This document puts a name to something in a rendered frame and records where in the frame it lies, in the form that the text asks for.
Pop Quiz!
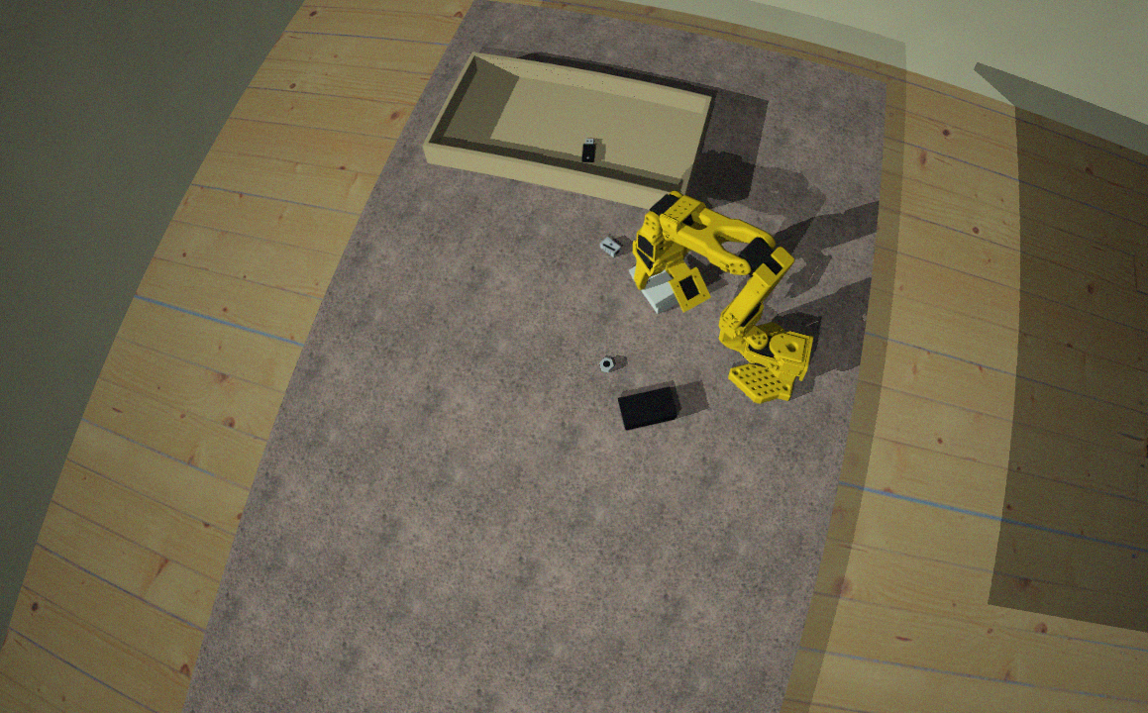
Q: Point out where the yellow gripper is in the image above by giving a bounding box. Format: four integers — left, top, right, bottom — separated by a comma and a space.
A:
633, 240, 711, 312

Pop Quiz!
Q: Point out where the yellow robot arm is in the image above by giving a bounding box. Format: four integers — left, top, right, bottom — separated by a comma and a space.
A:
637, 189, 810, 404

